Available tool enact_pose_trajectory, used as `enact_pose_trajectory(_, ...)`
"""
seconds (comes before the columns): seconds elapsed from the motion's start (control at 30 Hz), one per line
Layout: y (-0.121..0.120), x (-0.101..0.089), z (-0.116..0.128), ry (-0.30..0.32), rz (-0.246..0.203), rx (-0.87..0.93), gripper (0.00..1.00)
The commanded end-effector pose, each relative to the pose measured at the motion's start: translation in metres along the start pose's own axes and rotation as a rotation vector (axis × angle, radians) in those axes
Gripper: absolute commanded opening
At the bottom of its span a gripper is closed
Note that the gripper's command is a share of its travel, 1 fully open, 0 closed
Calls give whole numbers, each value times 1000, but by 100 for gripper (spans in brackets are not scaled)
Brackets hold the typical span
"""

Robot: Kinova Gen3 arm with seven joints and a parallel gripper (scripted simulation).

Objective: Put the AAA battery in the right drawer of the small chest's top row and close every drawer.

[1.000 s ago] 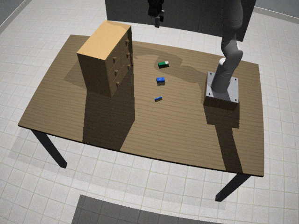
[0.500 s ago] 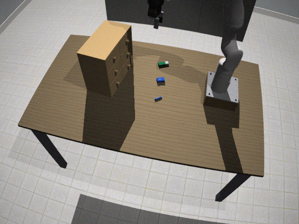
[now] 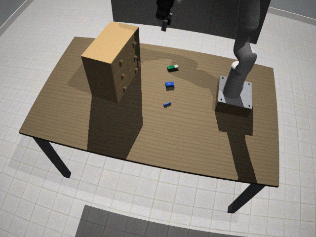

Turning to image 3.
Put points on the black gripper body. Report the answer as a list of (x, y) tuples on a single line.
[(164, 8)]

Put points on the brown wooden drawer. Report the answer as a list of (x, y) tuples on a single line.
[(122, 88), (134, 69), (132, 43), (133, 56), (118, 62), (121, 75)]

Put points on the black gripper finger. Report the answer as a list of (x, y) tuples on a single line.
[(164, 25), (169, 18)]

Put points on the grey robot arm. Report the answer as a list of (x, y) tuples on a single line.
[(247, 22)]

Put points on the small wooden chest of drawers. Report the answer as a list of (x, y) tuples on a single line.
[(99, 56)]

